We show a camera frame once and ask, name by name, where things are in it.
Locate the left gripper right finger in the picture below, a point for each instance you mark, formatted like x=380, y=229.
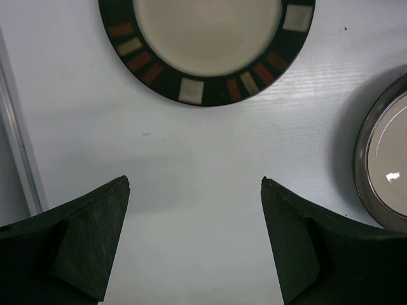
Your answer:
x=322, y=257

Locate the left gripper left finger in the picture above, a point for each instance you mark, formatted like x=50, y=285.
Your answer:
x=65, y=255

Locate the metallic rim cream plate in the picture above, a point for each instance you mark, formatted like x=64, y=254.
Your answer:
x=380, y=158

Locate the dark rim patterned plate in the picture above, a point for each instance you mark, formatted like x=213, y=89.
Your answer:
x=207, y=53

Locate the aluminium table frame rail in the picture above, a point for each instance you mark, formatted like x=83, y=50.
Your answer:
x=22, y=193

